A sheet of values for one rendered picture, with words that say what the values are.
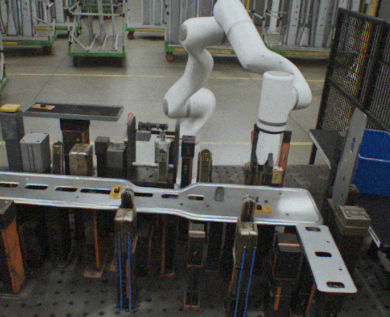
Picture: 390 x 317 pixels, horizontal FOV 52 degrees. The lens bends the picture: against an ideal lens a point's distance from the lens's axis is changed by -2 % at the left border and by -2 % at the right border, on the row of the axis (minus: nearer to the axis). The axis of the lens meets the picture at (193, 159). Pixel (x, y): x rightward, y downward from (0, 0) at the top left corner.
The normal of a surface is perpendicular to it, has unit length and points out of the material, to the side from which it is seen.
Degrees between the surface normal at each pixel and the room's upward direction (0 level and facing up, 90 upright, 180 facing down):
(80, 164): 90
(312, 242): 0
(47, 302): 0
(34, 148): 90
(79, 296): 0
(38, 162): 90
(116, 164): 90
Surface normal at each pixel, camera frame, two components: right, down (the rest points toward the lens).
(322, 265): 0.06, -0.90
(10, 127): -0.03, 0.43
